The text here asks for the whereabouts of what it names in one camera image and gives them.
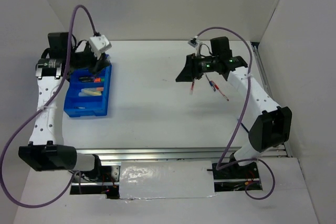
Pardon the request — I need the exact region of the slim red ballpoint pen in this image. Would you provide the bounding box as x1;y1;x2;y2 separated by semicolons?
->
214;85;229;101

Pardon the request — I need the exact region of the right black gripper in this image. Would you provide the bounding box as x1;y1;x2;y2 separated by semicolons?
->
175;52;218;82

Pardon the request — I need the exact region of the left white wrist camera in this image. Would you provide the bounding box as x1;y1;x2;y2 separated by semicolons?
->
88;35;112;58

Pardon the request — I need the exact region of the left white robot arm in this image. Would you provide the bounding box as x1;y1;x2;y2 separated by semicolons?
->
18;33;112;182

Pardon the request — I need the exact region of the red blue clip pen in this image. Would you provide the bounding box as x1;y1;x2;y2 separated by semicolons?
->
205;75;217;92

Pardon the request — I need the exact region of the red ink clear pen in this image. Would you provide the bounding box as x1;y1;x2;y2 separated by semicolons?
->
190;80;195;95

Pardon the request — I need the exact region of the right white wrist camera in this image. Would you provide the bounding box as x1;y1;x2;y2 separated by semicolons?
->
187;36;204;57

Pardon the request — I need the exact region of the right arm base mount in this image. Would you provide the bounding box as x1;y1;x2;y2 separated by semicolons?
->
207;162;262;192

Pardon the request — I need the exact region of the orange cap clear marker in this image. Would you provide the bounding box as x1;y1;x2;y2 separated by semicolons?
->
82;87;104;92

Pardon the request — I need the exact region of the aluminium table rail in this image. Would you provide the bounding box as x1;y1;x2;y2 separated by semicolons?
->
73;147;289;162

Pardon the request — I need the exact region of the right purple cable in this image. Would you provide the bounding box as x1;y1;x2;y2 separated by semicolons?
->
196;27;276;200

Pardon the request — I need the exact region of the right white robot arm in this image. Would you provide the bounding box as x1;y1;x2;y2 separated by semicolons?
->
175;37;292;178

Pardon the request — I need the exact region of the purple cap black highlighter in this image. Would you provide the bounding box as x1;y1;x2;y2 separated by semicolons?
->
78;76;94;82

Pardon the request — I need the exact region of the yellow pastel highlighter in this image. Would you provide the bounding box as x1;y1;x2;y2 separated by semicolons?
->
78;90;102;97

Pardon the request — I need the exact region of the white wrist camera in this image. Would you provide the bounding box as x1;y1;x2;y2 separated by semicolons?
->
187;36;204;57
88;35;112;58

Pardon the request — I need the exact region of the blue plastic sorting tray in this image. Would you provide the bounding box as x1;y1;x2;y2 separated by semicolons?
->
64;52;112;118

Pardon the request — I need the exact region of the white front cover plate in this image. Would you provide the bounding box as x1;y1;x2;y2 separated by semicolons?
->
119;161;215;199

